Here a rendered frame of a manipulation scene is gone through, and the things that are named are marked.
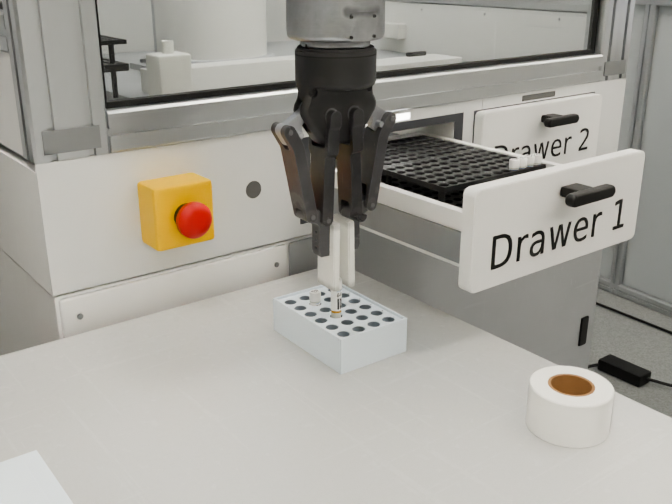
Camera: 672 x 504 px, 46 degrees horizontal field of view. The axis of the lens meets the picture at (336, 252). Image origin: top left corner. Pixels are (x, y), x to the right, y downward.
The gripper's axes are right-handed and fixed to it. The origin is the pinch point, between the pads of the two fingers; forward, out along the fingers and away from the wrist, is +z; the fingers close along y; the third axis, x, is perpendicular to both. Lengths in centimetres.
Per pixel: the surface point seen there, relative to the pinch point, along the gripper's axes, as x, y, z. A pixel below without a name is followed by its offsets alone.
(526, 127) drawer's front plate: 22, 51, -3
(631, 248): 96, 192, 68
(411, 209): 3.3, 12.4, -1.4
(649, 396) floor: 49, 139, 87
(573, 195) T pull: -10.5, 22.4, -4.7
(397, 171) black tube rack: 11.0, 16.6, -3.5
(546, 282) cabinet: 25, 62, 26
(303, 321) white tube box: 1.0, -3.3, 7.2
